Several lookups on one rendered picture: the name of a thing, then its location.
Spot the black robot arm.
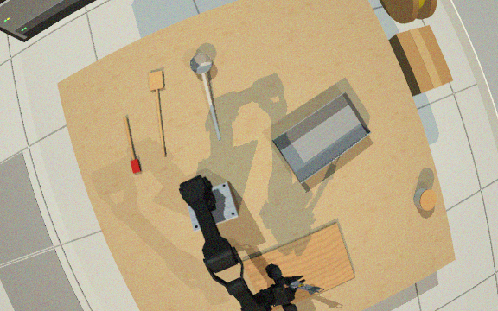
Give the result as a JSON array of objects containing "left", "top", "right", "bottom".
[{"left": 179, "top": 175, "right": 295, "bottom": 311}]

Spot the white jar with orange lid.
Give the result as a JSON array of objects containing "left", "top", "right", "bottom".
[{"left": 413, "top": 188, "right": 437, "bottom": 211}]

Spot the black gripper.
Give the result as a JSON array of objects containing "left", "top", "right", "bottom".
[{"left": 259, "top": 264, "right": 303, "bottom": 311}]

